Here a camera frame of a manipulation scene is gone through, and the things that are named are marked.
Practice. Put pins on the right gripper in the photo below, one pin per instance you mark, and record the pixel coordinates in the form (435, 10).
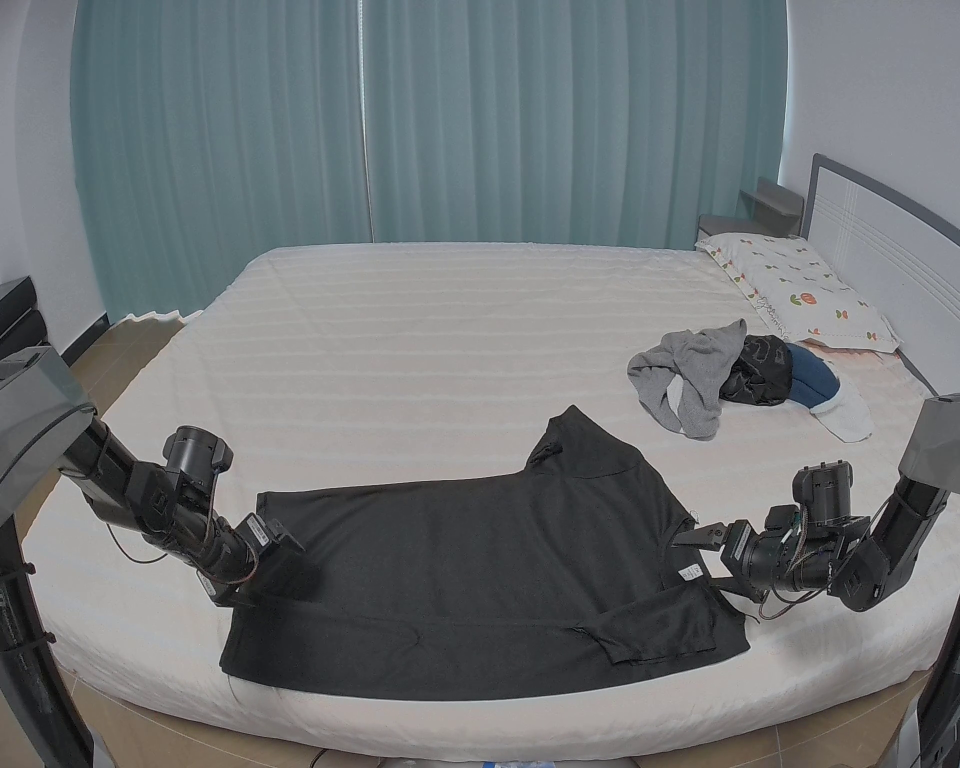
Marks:
(757, 566)

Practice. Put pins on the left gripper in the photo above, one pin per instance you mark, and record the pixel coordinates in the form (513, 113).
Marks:
(240, 559)

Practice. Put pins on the black T-shirt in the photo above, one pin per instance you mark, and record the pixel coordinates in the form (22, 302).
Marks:
(465, 570)

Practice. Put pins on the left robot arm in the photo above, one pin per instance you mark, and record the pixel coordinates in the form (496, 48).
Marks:
(37, 405)

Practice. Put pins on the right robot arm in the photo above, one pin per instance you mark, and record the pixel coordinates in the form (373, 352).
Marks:
(930, 442)

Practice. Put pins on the bed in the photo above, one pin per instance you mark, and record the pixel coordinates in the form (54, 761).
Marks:
(412, 337)

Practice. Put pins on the white garment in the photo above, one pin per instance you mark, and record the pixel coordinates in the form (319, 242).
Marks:
(847, 420)

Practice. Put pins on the black shiny garment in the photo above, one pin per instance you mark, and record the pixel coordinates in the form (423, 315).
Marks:
(761, 371)

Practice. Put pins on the grey garment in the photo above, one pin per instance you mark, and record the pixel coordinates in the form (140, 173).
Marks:
(690, 360)

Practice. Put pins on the dark blue garment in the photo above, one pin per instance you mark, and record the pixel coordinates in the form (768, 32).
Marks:
(814, 379)

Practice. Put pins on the white printed pillow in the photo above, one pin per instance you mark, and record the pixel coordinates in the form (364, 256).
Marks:
(802, 285)

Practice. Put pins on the black chest of drawers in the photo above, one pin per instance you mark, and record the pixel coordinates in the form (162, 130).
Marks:
(19, 315)

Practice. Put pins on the grey bedside table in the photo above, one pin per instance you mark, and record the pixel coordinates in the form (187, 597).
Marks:
(772, 199)

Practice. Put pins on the blue-green curtain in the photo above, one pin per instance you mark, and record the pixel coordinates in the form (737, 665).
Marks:
(585, 112)
(225, 112)

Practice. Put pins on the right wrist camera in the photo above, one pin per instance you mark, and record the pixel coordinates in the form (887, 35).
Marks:
(784, 520)

